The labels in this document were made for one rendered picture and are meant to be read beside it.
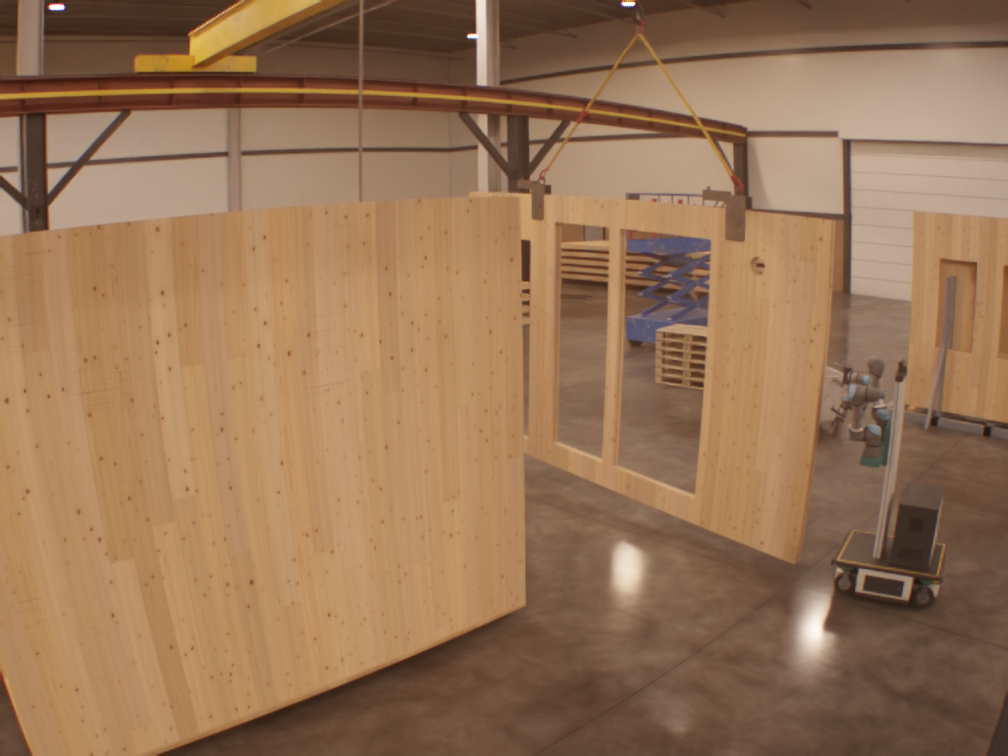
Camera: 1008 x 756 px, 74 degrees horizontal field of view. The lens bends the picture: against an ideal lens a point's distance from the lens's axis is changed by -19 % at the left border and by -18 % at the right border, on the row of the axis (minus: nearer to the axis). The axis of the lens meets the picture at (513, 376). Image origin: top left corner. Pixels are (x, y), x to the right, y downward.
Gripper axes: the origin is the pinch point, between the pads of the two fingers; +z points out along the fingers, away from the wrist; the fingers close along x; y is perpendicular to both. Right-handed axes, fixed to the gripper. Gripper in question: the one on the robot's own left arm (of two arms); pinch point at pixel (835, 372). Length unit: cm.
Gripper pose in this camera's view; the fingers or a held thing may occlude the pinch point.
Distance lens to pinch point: 624.6
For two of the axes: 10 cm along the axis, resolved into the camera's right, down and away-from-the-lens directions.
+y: -7.9, 1.4, -5.9
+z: -6.1, -2.0, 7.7
